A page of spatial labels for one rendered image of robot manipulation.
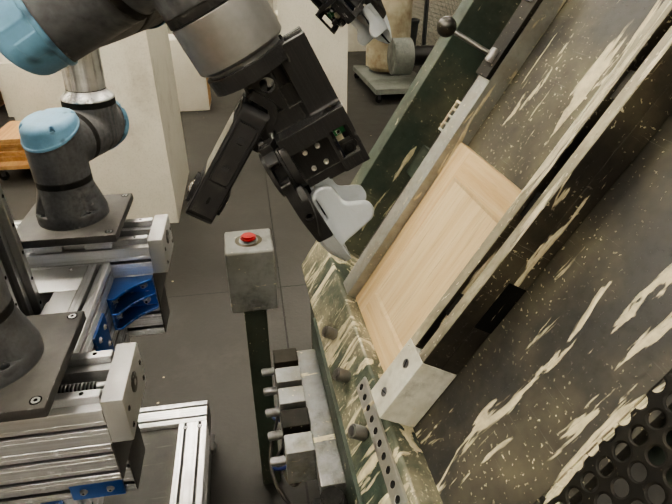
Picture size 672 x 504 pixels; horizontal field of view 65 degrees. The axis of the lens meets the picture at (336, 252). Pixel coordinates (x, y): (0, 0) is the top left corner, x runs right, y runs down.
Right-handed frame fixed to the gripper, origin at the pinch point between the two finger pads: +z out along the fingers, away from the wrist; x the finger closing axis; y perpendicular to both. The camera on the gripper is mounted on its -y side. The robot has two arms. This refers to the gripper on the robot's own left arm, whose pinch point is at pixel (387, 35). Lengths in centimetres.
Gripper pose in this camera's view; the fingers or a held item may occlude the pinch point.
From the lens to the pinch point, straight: 117.1
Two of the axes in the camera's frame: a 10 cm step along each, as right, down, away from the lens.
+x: 5.9, -1.1, -8.0
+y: -3.9, 8.3, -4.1
